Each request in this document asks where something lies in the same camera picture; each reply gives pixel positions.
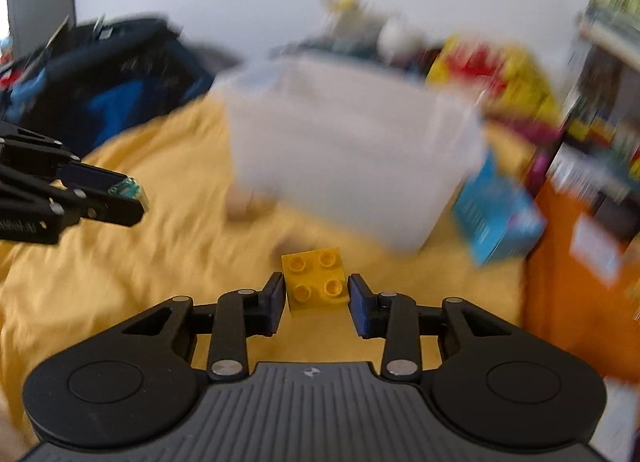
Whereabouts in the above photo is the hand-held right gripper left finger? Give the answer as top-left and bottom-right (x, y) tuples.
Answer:
(121, 272), (287, 383)

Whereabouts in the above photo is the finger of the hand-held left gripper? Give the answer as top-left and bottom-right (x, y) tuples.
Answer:
(47, 188), (147, 229)
(0, 123), (129, 193)

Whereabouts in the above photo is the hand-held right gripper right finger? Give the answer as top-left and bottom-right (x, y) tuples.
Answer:
(346, 273), (520, 383)

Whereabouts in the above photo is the small green Duplo brick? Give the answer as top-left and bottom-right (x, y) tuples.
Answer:
(107, 178), (151, 207)

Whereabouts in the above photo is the small yellow toy brick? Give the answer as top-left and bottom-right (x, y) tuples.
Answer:
(280, 247), (351, 315)

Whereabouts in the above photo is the white plastic bin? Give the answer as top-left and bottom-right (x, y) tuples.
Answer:
(210, 52), (488, 255)

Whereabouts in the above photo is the dark blue bag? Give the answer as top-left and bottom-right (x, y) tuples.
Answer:
(0, 16), (216, 153)

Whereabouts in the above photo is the wooden cube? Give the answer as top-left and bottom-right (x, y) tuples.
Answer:
(226, 182), (276, 223)

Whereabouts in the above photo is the blue carton box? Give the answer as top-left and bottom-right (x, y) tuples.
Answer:
(452, 152), (547, 267)

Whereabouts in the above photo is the black panel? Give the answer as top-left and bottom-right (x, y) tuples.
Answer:
(5, 0), (76, 60)

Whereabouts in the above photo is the orange cabinet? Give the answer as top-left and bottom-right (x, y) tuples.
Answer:
(522, 177), (640, 385)

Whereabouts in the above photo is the pink bag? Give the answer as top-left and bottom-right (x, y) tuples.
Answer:
(525, 127), (566, 187)

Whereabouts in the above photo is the white paper slip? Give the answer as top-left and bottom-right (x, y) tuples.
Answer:
(570, 214), (631, 287)

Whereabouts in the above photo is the yellow snack bag red print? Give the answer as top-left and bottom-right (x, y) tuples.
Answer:
(425, 34), (561, 127)

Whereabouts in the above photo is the white plush toy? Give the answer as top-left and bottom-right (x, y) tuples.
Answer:
(315, 0), (431, 60)

